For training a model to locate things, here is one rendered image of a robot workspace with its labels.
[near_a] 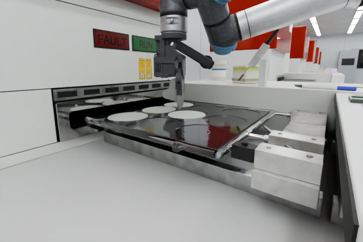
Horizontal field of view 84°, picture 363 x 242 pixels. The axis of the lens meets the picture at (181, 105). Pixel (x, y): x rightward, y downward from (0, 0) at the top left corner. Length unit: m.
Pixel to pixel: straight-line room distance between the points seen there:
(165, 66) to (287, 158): 0.38
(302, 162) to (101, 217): 0.27
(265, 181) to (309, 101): 0.38
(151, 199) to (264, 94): 0.46
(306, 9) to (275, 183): 0.43
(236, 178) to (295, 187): 0.10
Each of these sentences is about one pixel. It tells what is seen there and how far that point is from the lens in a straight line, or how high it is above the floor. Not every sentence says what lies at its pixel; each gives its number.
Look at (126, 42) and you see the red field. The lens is 0.67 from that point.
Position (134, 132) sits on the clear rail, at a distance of 0.40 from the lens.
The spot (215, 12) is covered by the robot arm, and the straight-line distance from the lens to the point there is 0.55.
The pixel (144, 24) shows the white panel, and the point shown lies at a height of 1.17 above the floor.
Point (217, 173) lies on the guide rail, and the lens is 0.38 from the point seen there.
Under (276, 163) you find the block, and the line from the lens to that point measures 0.31.
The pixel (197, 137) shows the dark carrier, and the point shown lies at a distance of 0.37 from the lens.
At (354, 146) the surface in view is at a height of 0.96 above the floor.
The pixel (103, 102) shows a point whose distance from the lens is 0.60.
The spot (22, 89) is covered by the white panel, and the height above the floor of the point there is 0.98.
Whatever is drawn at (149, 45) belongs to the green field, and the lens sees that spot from 0.73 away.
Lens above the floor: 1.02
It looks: 10 degrees down
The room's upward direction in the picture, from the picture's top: straight up
